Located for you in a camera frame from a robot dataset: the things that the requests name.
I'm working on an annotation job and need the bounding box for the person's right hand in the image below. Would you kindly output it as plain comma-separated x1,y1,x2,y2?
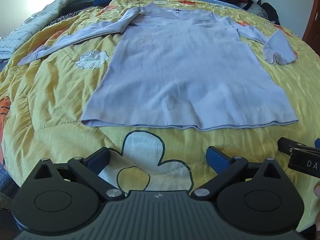
314,182,320,230

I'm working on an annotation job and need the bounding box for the white patterned quilt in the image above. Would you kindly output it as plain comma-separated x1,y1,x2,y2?
0,0,93,61

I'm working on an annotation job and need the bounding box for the yellow printed quilt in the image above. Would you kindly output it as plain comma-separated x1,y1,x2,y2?
0,0,320,233

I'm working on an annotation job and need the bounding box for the brown wooden door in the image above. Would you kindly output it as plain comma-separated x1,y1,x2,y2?
301,0,320,53

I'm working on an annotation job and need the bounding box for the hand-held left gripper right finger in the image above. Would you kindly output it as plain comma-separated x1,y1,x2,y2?
190,146,288,202

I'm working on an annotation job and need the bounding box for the lavender sweater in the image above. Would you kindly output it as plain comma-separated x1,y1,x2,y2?
17,3,299,132

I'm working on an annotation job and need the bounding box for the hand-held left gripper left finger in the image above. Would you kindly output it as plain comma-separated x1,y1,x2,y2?
32,146,125,202

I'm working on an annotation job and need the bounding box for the black bag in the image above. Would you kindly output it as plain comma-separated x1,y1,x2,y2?
260,2,281,26

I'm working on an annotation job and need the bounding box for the black and white striped cloth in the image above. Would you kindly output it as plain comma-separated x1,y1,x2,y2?
47,12,74,27

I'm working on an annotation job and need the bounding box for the clear plastic bag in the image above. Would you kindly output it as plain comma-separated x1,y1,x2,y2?
249,4,268,18

